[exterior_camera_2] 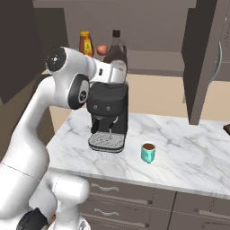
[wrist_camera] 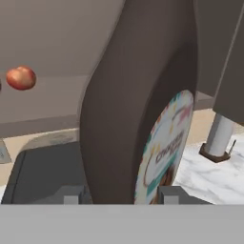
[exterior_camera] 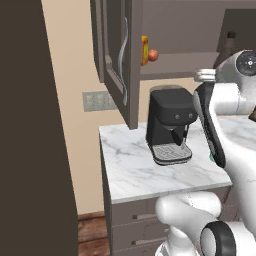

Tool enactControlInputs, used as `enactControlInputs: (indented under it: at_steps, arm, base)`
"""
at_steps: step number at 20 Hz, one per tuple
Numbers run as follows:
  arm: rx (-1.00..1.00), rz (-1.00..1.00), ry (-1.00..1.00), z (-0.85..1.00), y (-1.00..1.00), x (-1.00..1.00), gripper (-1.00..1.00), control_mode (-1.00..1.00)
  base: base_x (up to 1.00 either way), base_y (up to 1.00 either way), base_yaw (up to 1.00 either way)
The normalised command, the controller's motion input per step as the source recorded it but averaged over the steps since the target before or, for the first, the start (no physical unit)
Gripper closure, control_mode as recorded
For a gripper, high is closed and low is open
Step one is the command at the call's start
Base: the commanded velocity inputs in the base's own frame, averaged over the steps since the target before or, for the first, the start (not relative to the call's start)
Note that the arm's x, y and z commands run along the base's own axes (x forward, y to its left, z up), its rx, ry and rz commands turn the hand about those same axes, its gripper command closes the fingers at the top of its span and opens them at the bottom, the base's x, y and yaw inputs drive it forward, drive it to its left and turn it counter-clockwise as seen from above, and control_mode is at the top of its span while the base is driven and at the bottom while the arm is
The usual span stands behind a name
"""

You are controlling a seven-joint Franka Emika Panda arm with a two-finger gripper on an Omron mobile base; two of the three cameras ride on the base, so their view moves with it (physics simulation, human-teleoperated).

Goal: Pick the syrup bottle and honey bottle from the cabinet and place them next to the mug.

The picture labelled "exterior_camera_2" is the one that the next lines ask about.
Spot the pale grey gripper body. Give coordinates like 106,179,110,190
108,59,128,84

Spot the wavy silver drawer handle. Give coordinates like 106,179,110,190
93,208,120,217
90,182,120,193

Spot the grey-brown drawer front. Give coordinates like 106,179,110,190
84,176,178,208
78,196,174,230
172,191,230,217

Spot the orange honey bottle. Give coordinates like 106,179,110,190
78,31,95,58

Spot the red apple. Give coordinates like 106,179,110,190
95,44,109,57

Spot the dark syrup bottle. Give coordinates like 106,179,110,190
102,29,128,73

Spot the teal mug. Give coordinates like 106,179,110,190
140,142,157,165

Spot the open wall cabinet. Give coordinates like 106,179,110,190
31,0,198,78

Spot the grey curved door handle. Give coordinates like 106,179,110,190
209,40,224,83

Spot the black coffee machine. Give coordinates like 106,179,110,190
85,81,130,155

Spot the dark brown cabinet door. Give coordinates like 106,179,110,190
0,0,38,106
181,0,230,126

